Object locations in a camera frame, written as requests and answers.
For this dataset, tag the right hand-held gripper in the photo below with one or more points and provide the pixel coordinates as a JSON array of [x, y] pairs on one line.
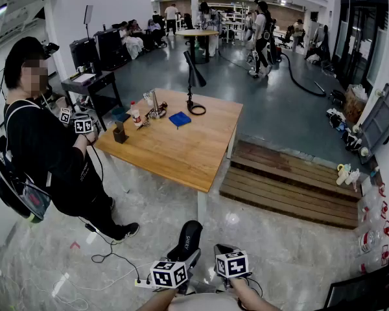
[[231, 265]]

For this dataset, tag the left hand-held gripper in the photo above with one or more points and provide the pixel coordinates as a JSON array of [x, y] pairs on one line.
[[168, 274]]

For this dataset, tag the person's left forearm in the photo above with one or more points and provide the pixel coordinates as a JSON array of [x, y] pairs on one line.
[[159, 301]]

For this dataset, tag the person's right forearm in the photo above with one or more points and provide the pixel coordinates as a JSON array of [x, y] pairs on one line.
[[249, 296]]

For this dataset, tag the white power strip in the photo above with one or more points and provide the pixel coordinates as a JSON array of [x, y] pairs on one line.
[[142, 283]]

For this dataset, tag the person's light grey shirt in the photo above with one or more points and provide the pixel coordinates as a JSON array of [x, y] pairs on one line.
[[204, 303]]

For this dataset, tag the white table leg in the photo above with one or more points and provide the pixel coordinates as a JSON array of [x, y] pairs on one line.
[[116, 173], [202, 206], [231, 144]]

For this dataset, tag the wooden step platform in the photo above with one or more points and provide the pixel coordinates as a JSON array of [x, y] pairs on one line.
[[288, 186]]

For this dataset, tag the black monitor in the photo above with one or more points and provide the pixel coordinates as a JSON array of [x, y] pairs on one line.
[[366, 290]]

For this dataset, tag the yellowish plastic bottle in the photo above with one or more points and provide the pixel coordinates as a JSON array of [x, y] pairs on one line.
[[341, 175]]

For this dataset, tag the brown pen holder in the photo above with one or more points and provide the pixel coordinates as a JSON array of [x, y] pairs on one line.
[[120, 134]]

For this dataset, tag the pile of clear red-tagged bags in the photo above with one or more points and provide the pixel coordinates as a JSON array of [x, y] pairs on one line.
[[371, 212]]

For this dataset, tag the clear plastic bottle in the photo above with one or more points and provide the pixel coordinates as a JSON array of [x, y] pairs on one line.
[[352, 177]]

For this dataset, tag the blue cloth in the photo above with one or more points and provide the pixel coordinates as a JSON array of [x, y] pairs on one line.
[[180, 119]]

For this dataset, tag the plastic bottle with red cap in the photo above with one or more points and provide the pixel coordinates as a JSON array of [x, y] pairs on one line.
[[136, 115]]

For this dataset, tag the black phone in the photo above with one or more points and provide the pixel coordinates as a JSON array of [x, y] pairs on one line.
[[124, 117]]

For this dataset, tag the silver cone stand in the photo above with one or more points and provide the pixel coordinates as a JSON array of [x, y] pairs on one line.
[[155, 107]]

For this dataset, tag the teal bin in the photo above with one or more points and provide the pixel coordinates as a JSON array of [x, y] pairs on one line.
[[118, 113]]

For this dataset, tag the black and white shoes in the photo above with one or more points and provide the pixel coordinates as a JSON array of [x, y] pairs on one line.
[[351, 139], [336, 118]]

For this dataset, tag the clear plastic cup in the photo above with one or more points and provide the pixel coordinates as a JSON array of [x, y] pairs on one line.
[[147, 98]]

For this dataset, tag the black desk lamp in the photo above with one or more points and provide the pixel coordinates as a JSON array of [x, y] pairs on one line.
[[194, 76]]

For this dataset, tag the black stool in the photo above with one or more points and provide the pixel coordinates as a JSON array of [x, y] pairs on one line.
[[337, 96]]

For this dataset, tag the black side table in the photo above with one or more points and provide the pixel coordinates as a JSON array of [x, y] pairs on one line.
[[94, 87]]

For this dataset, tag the grey cart with white wheels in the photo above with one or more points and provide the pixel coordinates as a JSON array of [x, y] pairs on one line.
[[381, 122]]

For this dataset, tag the white paper tray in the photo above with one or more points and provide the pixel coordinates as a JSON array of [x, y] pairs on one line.
[[83, 78]]

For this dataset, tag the white cloth pile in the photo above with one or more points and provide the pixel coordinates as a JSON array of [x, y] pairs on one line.
[[134, 47]]

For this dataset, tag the round wooden table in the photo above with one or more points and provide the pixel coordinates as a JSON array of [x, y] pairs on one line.
[[197, 33]]

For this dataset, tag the light panel on stand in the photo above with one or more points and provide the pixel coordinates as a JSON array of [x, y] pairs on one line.
[[88, 14]]

